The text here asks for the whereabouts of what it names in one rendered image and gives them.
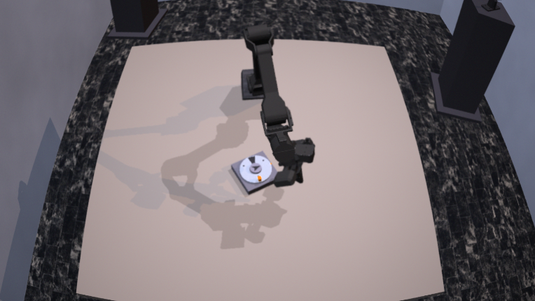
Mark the pale blue round plate with center hole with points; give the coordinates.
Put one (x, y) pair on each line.
(255, 178)

